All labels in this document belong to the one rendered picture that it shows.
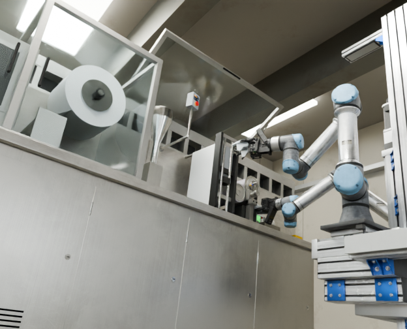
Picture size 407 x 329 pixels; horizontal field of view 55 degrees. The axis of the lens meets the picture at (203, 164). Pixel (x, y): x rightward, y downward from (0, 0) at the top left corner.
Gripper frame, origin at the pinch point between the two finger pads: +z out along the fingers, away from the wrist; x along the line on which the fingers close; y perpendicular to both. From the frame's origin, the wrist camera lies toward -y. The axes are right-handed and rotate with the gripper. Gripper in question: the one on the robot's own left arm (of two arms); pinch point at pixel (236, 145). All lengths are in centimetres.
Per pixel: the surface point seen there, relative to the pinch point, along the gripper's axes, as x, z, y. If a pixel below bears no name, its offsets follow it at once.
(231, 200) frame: 32.3, 14.8, 15.1
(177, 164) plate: 34, 60, -16
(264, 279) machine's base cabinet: 47, -5, 56
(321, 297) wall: 354, 37, -13
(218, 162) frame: 16.1, 18.6, -2.0
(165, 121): -7, 46, -20
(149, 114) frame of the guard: -38.6, 29.3, 2.9
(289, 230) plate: 149, 16, -16
